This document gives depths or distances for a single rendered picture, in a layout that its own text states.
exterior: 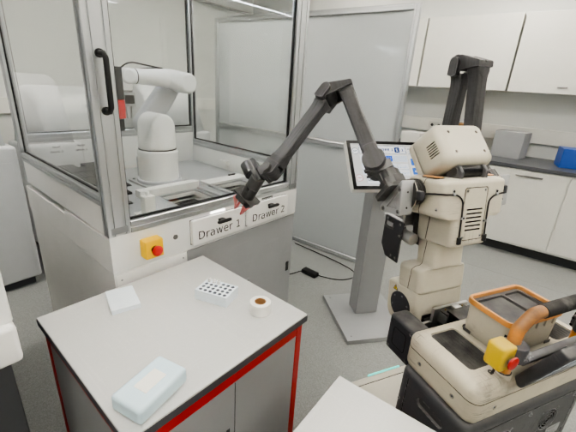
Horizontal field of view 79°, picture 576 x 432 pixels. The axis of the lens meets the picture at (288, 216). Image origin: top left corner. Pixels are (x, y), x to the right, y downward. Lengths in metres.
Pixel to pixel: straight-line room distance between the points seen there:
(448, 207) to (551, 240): 3.02
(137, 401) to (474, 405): 0.81
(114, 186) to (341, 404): 0.96
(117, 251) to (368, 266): 1.54
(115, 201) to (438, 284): 1.17
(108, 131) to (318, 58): 2.24
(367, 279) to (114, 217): 1.63
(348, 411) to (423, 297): 0.56
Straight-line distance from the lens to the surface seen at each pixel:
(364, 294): 2.46
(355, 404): 0.98
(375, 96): 2.93
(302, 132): 1.38
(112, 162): 1.29
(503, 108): 4.70
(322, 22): 3.22
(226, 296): 1.23
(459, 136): 1.27
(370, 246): 2.28
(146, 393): 0.95
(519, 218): 4.11
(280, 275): 2.09
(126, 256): 1.41
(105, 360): 1.12
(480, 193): 1.27
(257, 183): 1.35
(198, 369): 1.04
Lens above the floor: 1.48
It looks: 21 degrees down
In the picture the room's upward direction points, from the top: 4 degrees clockwise
